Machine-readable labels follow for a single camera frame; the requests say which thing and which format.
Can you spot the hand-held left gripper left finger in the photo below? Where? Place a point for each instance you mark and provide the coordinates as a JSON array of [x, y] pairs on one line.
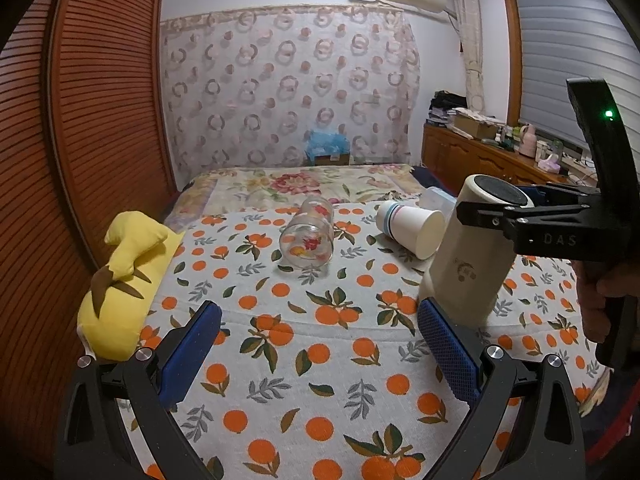
[[192, 349]]

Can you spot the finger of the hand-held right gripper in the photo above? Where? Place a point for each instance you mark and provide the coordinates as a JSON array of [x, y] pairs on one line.
[[482, 216], [555, 191]]

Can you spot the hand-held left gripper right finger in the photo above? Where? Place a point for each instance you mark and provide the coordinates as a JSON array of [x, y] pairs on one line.
[[447, 356]]

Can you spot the cream tumbler cup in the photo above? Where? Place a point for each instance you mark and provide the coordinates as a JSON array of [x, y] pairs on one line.
[[470, 265]]

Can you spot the clear plastic cup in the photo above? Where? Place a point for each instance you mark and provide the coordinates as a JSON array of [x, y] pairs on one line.
[[436, 200]]

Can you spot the striped white paper cup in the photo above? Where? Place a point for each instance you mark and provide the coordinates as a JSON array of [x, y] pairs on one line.
[[410, 227]]

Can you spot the floral glass cup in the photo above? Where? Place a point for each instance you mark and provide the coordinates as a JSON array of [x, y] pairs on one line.
[[306, 237]]

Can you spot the person's right hand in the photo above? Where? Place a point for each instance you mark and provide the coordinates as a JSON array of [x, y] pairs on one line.
[[592, 300]]

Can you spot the tissue box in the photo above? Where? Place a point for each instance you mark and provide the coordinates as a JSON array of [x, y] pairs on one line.
[[548, 163]]

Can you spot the pink kettle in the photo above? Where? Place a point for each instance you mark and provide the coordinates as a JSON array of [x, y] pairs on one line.
[[527, 141]]

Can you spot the wooden sideboard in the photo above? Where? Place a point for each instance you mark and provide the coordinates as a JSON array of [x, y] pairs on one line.
[[475, 157]]

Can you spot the flat cardboard box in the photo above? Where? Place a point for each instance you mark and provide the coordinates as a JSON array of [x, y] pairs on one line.
[[475, 125]]

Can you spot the yellow plush toy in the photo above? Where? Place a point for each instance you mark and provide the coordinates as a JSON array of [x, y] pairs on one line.
[[122, 280]]

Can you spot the stack of dark clothes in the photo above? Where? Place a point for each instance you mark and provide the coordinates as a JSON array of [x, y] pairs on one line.
[[446, 107]]

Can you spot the orange fruit print blanket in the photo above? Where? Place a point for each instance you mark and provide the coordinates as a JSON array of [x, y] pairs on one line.
[[310, 360]]

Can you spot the grey window blind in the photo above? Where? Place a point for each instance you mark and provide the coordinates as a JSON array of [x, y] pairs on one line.
[[565, 60]]

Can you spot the small cardboard box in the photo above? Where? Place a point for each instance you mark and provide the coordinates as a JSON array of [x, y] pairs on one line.
[[332, 160]]

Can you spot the white lace curtain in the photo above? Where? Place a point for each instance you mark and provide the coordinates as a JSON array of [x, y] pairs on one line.
[[470, 45]]

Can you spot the blue plastic bag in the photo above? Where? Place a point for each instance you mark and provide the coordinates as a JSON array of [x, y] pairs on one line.
[[326, 141]]

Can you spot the floral bed sheet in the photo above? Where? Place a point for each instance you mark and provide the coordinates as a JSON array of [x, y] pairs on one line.
[[280, 185]]

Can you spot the louvered wooden wardrobe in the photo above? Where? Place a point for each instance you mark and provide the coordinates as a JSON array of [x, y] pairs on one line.
[[85, 135]]

